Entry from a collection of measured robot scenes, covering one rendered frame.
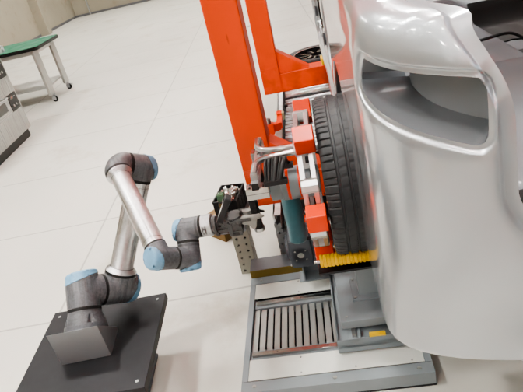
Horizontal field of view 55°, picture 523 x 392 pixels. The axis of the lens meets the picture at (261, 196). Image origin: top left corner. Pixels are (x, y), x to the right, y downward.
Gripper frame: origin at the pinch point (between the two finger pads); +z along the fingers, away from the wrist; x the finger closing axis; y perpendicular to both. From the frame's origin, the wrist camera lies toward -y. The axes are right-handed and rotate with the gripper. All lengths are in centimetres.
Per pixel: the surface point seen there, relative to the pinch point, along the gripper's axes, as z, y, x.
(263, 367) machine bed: -14, 75, 10
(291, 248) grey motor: 4, 46, -39
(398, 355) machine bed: 46, 75, 12
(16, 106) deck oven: -350, 39, -436
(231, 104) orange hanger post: -11, -27, -60
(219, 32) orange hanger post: -9, -61, -60
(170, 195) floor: -105, 83, -196
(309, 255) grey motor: 12, 52, -39
